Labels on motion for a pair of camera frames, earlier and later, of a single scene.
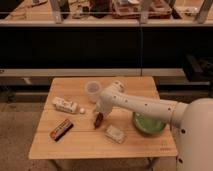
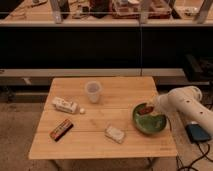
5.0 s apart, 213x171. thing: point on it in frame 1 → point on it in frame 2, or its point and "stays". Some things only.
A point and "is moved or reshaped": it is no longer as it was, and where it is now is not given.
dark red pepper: [98, 120] is moved or reshaped
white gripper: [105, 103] → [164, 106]
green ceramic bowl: [147, 125] stays
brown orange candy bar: [61, 130] stays
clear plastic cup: [93, 89] stays
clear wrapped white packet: [114, 134] stays
